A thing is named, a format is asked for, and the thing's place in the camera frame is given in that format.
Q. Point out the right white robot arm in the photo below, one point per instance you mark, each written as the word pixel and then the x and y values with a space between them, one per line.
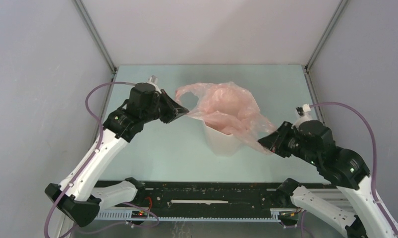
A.
pixel 348 172

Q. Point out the white trash bin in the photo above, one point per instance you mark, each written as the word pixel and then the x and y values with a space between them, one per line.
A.
pixel 221 144

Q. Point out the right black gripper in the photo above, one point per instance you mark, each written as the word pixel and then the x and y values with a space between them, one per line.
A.
pixel 272 142

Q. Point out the white slotted cable duct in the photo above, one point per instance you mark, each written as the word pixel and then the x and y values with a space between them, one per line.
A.
pixel 124 215

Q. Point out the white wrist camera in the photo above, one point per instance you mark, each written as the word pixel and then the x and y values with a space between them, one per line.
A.
pixel 153 80
pixel 303 115

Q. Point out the pink plastic trash bag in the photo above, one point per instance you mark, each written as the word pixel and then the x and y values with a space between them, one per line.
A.
pixel 230 109

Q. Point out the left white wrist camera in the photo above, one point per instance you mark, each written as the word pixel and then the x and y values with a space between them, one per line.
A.
pixel 153 80

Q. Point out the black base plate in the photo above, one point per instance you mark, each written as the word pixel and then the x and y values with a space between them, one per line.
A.
pixel 213 199

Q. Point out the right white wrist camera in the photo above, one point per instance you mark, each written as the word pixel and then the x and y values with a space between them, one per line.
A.
pixel 303 115

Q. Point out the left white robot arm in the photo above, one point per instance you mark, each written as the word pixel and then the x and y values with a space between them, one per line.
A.
pixel 77 196

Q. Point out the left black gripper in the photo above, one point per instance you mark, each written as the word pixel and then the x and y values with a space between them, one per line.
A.
pixel 175 112

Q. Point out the small circuit board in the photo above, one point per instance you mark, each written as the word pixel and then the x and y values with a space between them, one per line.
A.
pixel 139 214

